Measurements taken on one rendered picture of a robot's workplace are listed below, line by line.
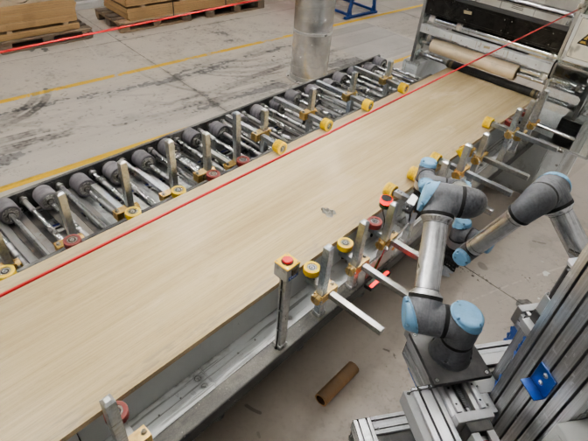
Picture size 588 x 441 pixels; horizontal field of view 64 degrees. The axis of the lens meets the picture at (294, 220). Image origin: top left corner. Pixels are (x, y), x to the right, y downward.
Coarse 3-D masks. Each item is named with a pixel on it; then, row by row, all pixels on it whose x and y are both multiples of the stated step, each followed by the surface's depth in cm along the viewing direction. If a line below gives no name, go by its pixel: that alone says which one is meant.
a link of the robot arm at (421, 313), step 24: (432, 192) 163; (456, 192) 163; (432, 216) 163; (456, 216) 166; (432, 240) 162; (432, 264) 160; (432, 288) 158; (408, 312) 156; (432, 312) 155; (432, 336) 159
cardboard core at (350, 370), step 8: (344, 368) 272; (352, 368) 272; (336, 376) 268; (344, 376) 268; (352, 376) 271; (328, 384) 264; (336, 384) 263; (344, 384) 266; (320, 392) 259; (328, 392) 259; (336, 392) 262; (320, 400) 263; (328, 400) 258
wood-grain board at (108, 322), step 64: (384, 128) 327; (448, 128) 334; (192, 192) 254; (256, 192) 258; (320, 192) 263; (64, 256) 211; (128, 256) 214; (192, 256) 217; (256, 256) 220; (0, 320) 183; (64, 320) 185; (128, 320) 187; (192, 320) 189; (0, 384) 163; (64, 384) 164; (128, 384) 166
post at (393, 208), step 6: (390, 204) 226; (396, 204) 226; (390, 210) 228; (396, 210) 228; (390, 216) 230; (390, 222) 231; (384, 228) 236; (390, 228) 235; (384, 234) 238; (390, 234) 239; (384, 240) 240; (378, 252) 247
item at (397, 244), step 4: (368, 228) 250; (372, 232) 249; (376, 232) 247; (380, 232) 247; (380, 236) 247; (392, 240) 242; (396, 240) 243; (392, 244) 243; (396, 244) 241; (400, 244) 240; (404, 244) 241; (400, 248) 240; (404, 248) 238; (408, 248) 238; (412, 248) 238; (404, 252) 239; (408, 252) 238; (412, 252) 236; (416, 252) 237; (412, 256) 237; (416, 256) 235; (416, 260) 236
